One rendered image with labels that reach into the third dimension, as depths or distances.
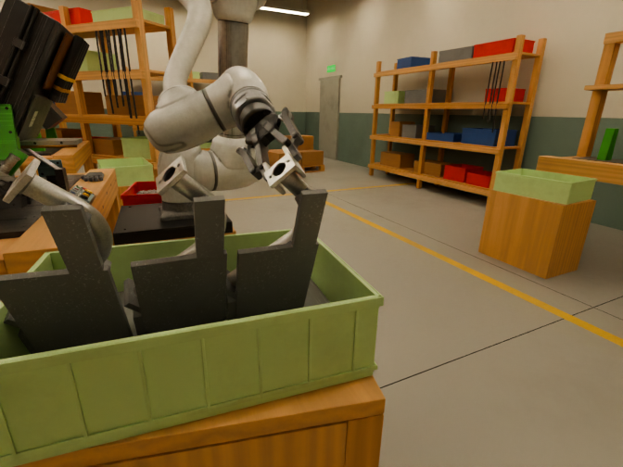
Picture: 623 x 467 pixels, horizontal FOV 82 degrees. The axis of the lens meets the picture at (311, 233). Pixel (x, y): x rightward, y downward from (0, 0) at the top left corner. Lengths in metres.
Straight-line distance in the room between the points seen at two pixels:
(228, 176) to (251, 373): 0.90
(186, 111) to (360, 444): 0.75
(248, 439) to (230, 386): 0.10
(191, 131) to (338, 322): 0.52
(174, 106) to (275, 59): 10.78
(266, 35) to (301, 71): 1.41
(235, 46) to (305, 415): 1.12
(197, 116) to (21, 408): 0.59
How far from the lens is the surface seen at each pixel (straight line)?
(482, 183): 5.78
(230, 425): 0.66
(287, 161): 0.59
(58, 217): 0.57
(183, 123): 0.86
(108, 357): 0.59
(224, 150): 1.38
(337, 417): 0.69
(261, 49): 11.52
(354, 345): 0.67
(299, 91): 11.85
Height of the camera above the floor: 1.26
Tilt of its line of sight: 19 degrees down
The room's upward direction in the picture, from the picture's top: 1 degrees clockwise
